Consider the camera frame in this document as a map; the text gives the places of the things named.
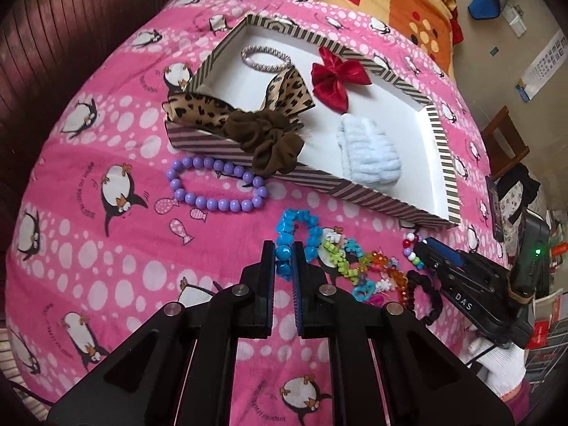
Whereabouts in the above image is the multicolour round bead bracelet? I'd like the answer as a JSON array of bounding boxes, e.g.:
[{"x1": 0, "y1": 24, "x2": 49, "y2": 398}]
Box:
[{"x1": 400, "y1": 231, "x2": 428, "y2": 271}]

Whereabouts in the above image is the black scrunchie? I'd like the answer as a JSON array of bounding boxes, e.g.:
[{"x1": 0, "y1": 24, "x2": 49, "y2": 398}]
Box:
[{"x1": 404, "y1": 270, "x2": 443, "y2": 326}]

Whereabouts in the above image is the white fluffy scrunchie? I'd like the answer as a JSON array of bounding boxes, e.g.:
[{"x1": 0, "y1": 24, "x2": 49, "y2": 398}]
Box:
[{"x1": 337, "y1": 114, "x2": 402, "y2": 190}]

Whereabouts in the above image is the blue bead bracelet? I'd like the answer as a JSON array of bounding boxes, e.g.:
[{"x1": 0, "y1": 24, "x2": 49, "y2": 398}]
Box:
[{"x1": 273, "y1": 208, "x2": 324, "y2": 282}]

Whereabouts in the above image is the purple bead bracelet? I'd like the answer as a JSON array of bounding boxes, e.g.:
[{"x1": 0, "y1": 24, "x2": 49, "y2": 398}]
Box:
[{"x1": 165, "y1": 154, "x2": 271, "y2": 213}]

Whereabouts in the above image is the leopard bow brown scrunchie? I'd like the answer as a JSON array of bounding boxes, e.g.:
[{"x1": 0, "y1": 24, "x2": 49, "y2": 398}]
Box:
[{"x1": 162, "y1": 66, "x2": 315, "y2": 177}]

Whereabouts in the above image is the white gloved right hand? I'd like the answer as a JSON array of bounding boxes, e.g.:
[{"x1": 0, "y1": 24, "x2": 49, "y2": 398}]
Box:
[{"x1": 459, "y1": 337, "x2": 526, "y2": 399}]

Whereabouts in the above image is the black phone on bed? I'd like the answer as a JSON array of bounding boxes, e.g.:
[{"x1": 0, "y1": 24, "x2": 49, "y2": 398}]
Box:
[{"x1": 485, "y1": 175, "x2": 504, "y2": 243}]

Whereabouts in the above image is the white patterned bag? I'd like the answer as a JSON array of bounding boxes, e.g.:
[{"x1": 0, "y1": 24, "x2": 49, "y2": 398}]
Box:
[{"x1": 496, "y1": 176, "x2": 547, "y2": 258}]

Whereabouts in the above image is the wooden chair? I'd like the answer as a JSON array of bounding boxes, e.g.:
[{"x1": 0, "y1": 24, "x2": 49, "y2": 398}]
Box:
[{"x1": 481, "y1": 106, "x2": 530, "y2": 180}]

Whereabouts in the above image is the striped white tray box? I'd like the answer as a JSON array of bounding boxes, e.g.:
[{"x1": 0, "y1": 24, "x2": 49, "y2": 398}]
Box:
[{"x1": 163, "y1": 15, "x2": 461, "y2": 228}]

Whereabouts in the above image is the pink penguin bedspread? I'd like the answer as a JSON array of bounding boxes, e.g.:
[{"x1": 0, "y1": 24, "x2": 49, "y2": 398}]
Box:
[{"x1": 6, "y1": 0, "x2": 503, "y2": 425}]

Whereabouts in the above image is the red satin bow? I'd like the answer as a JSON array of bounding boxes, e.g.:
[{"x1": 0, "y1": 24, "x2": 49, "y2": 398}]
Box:
[{"x1": 311, "y1": 46, "x2": 372, "y2": 114}]

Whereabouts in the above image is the colourful charm bracelet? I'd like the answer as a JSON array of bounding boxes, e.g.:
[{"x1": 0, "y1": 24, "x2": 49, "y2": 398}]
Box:
[{"x1": 321, "y1": 226, "x2": 410, "y2": 309}]

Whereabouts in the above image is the wall calendar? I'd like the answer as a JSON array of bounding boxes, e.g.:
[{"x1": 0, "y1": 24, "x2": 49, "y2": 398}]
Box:
[{"x1": 516, "y1": 29, "x2": 567, "y2": 103}]

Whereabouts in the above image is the white wall socket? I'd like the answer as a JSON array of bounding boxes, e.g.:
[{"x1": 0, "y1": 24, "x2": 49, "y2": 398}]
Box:
[{"x1": 502, "y1": 4, "x2": 526, "y2": 38}]

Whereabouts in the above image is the silver rhinestone bracelet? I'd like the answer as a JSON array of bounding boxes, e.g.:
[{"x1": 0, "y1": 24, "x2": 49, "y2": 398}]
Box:
[{"x1": 240, "y1": 44, "x2": 294, "y2": 74}]

